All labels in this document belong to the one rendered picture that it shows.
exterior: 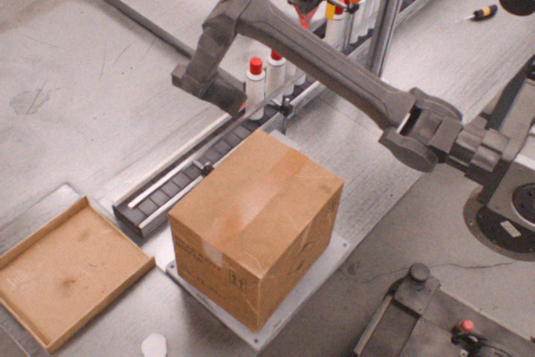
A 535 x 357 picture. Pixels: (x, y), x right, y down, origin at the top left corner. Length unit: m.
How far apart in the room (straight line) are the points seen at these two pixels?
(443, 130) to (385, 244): 1.64
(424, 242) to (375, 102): 1.70
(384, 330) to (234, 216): 1.02
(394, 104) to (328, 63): 0.12
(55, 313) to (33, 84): 0.76
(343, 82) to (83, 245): 0.86
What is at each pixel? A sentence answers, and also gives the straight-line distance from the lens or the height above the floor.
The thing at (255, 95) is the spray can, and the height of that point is 0.98.
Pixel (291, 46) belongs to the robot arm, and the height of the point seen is 1.53.
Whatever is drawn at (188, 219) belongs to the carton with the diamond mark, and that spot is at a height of 1.12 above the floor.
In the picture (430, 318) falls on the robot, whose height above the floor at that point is 0.24.
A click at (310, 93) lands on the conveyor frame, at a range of 1.81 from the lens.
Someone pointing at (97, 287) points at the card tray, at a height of 0.83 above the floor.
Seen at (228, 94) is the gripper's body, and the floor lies 1.08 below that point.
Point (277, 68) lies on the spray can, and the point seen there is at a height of 1.03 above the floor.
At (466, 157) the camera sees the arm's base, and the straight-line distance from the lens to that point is 0.93.
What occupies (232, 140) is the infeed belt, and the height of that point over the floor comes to 0.88.
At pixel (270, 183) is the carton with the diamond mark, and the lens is 1.26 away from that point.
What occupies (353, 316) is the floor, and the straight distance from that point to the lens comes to 2.38.
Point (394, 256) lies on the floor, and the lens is 2.53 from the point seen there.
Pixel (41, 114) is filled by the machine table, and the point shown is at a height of 0.83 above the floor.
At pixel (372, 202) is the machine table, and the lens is 1.63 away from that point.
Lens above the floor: 2.14
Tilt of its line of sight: 51 degrees down
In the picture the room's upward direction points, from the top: 5 degrees clockwise
